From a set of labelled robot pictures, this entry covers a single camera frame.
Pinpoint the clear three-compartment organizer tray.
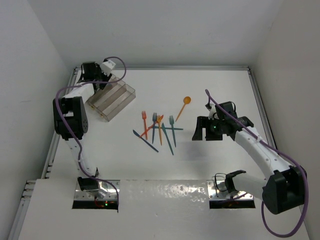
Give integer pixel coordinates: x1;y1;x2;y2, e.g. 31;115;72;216
87;80;136;122

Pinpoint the metal base plate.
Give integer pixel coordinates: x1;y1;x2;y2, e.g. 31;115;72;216
207;179;254;202
73;181;118;201

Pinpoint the orange-red plastic knife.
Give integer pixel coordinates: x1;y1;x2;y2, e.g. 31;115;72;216
139;115;164;138

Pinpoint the yellow-orange plastic fork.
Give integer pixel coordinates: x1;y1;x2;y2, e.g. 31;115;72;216
156;115;163;146

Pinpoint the teal plastic fork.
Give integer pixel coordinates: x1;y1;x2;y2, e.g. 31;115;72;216
169;115;177;147

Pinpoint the yellow-orange plastic spoon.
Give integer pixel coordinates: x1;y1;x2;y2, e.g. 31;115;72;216
175;96;192;121

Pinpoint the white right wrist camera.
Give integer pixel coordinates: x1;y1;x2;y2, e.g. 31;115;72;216
205;103;217;120

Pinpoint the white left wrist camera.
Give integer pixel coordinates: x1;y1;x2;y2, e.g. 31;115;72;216
100;59;116;76

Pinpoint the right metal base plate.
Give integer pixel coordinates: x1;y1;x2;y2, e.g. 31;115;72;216
207;179;254;202

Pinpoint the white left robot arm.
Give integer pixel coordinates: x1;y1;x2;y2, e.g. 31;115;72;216
52;61;112;192

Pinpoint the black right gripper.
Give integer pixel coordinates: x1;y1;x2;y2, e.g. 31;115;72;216
192;116;225;141

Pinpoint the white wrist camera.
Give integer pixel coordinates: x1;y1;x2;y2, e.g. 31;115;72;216
205;103;217;120
100;59;116;76

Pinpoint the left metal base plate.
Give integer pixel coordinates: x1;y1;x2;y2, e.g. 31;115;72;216
73;181;118;201

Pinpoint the teal plastic knife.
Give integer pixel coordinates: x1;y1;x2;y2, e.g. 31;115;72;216
155;126;184;131
161;123;174;156

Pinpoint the orange-red plastic fork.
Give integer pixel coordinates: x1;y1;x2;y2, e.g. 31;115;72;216
141;110;148;140

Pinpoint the dark blue plastic fork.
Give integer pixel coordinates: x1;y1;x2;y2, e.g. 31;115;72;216
152;112;157;144

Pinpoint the dark blue plastic knife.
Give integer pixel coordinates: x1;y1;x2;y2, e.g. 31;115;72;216
132;129;159;153

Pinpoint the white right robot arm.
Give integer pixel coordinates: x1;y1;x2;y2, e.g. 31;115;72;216
192;101;305;215

